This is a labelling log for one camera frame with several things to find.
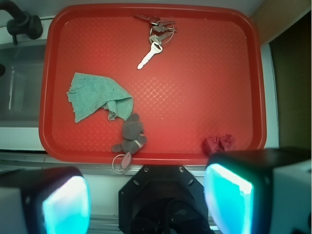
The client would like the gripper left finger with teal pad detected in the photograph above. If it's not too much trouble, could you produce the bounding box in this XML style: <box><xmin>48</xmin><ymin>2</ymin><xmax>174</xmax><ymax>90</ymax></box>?
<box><xmin>0</xmin><ymin>167</ymin><xmax>91</xmax><ymax>234</ymax></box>

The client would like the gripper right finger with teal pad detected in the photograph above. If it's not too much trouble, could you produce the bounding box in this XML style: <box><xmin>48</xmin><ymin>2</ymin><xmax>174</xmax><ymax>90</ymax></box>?
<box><xmin>204</xmin><ymin>147</ymin><xmax>312</xmax><ymax>234</ymax></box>

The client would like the gray plush mouse toy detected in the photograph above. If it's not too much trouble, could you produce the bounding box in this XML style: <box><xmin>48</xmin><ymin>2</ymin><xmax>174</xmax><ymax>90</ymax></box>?
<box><xmin>111</xmin><ymin>113</ymin><xmax>147</xmax><ymax>175</ymax></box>

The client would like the crumpled red paper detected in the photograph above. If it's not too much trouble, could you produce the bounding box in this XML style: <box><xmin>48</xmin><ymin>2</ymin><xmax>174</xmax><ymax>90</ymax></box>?
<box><xmin>203</xmin><ymin>134</ymin><xmax>235</xmax><ymax>155</ymax></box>

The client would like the teal terry cloth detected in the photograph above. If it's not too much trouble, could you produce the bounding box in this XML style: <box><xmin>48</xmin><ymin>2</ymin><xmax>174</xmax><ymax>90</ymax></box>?
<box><xmin>67</xmin><ymin>73</ymin><xmax>134</xmax><ymax>123</ymax></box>

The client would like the stainless steel sink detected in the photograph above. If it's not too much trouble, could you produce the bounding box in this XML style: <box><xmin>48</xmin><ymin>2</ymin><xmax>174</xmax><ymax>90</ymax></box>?
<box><xmin>0</xmin><ymin>40</ymin><xmax>46</xmax><ymax>127</ymax></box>

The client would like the red plastic tray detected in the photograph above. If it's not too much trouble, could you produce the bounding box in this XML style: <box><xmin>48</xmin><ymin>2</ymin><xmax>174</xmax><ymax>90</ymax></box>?
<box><xmin>39</xmin><ymin>4</ymin><xmax>267</xmax><ymax>165</ymax></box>

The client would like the gray sink faucet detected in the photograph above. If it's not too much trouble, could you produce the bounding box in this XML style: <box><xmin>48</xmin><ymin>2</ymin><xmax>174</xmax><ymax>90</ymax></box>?
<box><xmin>0</xmin><ymin>0</ymin><xmax>43</xmax><ymax>45</ymax></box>

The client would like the bunch of silver keys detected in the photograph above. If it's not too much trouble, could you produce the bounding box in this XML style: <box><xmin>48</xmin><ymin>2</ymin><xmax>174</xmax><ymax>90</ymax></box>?
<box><xmin>134</xmin><ymin>14</ymin><xmax>177</xmax><ymax>70</ymax></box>

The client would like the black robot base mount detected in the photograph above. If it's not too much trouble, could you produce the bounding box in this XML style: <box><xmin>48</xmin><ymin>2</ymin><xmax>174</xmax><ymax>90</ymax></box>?
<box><xmin>118</xmin><ymin>166</ymin><xmax>214</xmax><ymax>234</ymax></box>

